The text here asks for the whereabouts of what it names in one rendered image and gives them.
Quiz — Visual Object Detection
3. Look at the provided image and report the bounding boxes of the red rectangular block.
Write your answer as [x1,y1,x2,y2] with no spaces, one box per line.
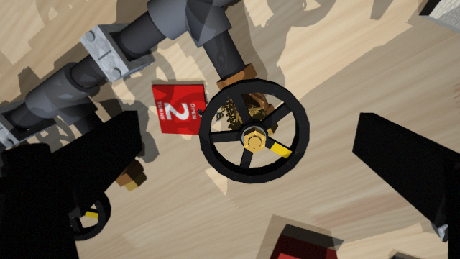
[270,235,338,259]

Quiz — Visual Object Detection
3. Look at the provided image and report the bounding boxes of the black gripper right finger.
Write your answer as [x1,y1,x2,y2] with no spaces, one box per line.
[352,112,460,259]

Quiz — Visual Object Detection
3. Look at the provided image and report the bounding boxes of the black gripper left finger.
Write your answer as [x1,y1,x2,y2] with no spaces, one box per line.
[0,111,142,259]

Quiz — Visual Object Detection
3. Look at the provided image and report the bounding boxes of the grey hex nut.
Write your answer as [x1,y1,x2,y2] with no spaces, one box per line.
[431,222,448,239]

